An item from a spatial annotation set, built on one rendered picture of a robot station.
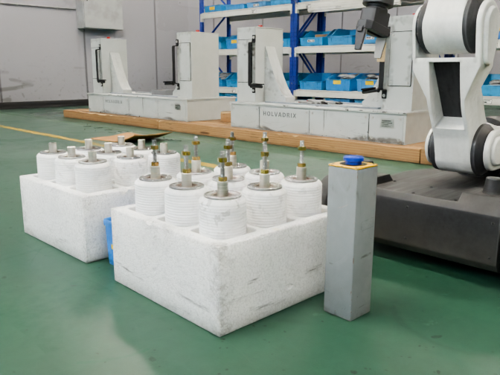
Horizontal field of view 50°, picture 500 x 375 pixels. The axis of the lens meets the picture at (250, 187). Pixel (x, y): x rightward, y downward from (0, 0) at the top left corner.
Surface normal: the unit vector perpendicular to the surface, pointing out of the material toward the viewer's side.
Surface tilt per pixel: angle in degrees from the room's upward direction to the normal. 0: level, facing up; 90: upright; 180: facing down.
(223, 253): 90
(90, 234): 90
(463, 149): 106
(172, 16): 90
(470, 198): 45
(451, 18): 79
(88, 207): 90
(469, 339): 0
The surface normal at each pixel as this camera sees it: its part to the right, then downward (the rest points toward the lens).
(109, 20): 0.71, 0.15
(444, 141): -0.68, 0.41
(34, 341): 0.00, -0.98
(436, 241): -0.70, 0.15
